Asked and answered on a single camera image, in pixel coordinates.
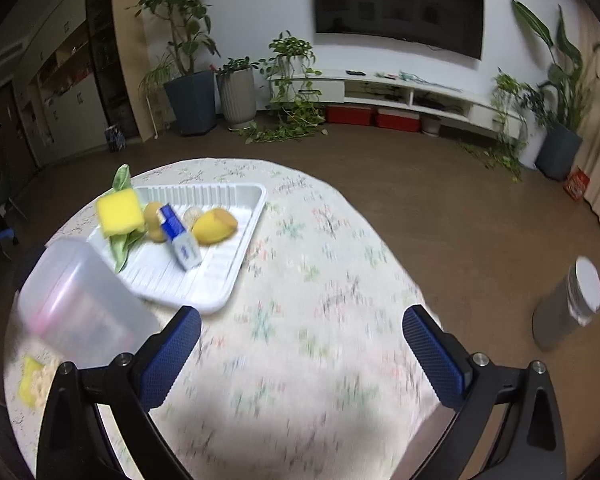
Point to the small teal object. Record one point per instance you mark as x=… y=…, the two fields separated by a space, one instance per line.
x=410 y=76

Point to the red storage box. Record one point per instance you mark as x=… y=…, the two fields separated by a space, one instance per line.
x=349 y=115
x=397 y=120

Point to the cream chenille duster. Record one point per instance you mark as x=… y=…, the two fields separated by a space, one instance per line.
x=45 y=385

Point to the wall-mounted television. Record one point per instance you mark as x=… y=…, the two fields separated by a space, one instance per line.
x=400 y=0

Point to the grassy plant on white stand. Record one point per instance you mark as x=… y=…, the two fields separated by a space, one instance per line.
x=155 y=80

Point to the small white pot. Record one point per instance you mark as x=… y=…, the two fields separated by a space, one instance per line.
x=431 y=126

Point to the trailing pothos plant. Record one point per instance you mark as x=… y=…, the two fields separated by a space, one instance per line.
x=292 y=55

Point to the large-leaf plant in dark pot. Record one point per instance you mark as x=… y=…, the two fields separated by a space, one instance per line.
x=560 y=150

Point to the tall plant in dark pot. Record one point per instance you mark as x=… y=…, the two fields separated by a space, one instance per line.
x=190 y=102

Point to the dark glass cabinet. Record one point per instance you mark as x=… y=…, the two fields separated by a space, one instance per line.
x=105 y=60

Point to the white plastic tray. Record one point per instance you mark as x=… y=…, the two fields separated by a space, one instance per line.
x=215 y=270

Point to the yellow egg-shaped sponge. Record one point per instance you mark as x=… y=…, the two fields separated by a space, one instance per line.
x=212 y=227

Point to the white television cabinet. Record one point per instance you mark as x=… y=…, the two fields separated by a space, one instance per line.
x=430 y=89

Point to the blue patterned box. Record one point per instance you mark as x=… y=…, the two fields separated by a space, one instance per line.
x=115 y=139

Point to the grey trash can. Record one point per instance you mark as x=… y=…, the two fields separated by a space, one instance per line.
x=560 y=310

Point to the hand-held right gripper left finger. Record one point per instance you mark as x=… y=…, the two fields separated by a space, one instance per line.
x=172 y=355

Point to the translucent plastic container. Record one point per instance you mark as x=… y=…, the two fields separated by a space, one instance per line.
x=80 y=305

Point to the tan heart-shaped sponge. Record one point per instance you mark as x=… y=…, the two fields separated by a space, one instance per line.
x=154 y=222

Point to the green floral cloth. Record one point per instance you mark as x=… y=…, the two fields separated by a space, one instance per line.
x=122 y=255

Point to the cream knitted cloth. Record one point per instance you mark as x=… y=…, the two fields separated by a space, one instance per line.
x=192 y=216

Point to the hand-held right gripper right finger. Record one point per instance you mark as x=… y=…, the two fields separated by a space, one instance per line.
x=432 y=360

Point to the dark wooden door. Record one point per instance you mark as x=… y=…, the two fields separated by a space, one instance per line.
x=5 y=135

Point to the yellow rectangular sponge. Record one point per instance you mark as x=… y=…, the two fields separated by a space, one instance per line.
x=120 y=212

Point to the blue tissue pack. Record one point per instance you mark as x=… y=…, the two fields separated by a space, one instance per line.
x=180 y=240

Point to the small plant in white pot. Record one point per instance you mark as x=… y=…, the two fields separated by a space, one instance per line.
x=505 y=100

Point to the plant in ribbed white pot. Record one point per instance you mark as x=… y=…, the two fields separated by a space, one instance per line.
x=237 y=95

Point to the white wall cabinets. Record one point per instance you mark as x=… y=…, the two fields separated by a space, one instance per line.
x=70 y=95

